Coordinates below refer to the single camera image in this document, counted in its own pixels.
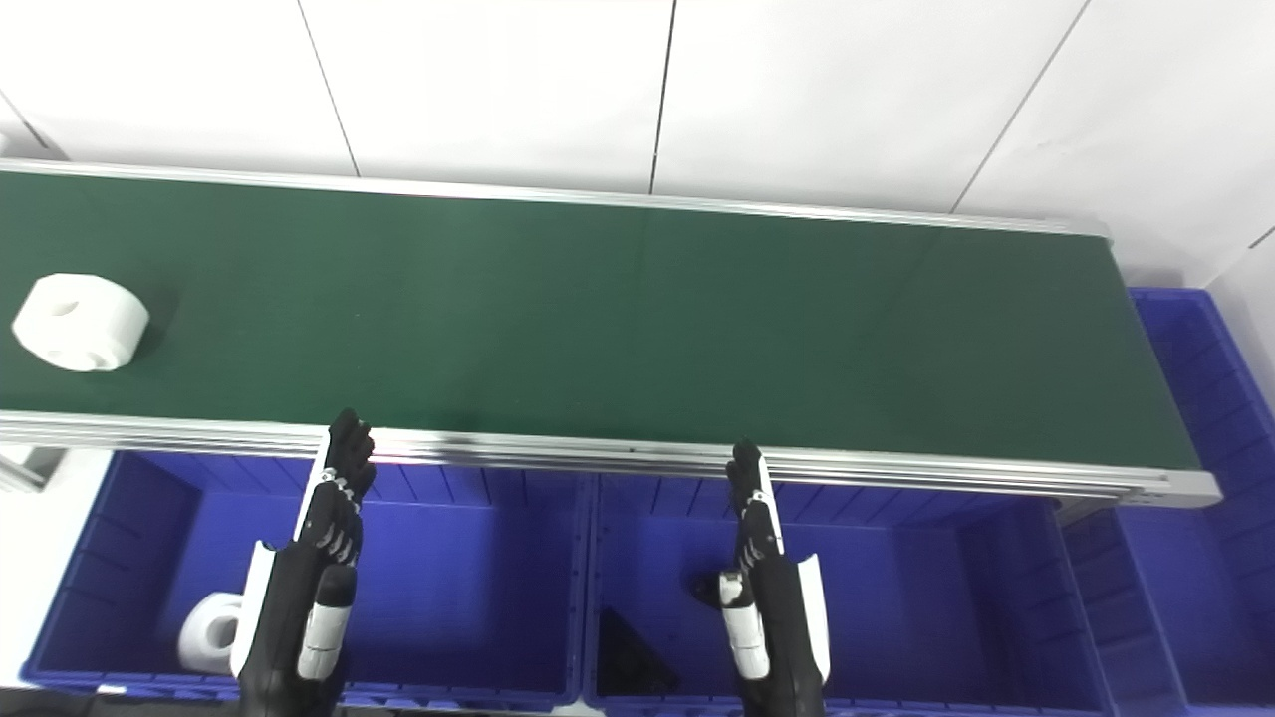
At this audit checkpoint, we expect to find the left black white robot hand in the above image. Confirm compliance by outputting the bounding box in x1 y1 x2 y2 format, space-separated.
231 408 378 717

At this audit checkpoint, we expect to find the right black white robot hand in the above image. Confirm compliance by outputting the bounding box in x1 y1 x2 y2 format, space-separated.
719 439 832 717

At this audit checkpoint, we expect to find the white round holed plastic part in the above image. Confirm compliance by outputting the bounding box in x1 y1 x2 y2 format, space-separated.
12 274 150 372
177 593 245 673

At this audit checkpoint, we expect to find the blue plastic bin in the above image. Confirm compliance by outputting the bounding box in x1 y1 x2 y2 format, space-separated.
583 473 1117 717
1061 289 1275 717
20 450 591 710

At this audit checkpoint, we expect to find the black triangular part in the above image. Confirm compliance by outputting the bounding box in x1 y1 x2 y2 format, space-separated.
598 609 680 698

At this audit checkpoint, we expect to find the aluminium conveyor support leg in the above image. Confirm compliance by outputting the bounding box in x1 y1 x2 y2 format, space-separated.
0 446 66 494

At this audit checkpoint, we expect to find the green conveyor belt aluminium frame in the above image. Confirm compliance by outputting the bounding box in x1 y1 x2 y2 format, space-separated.
0 159 1223 509

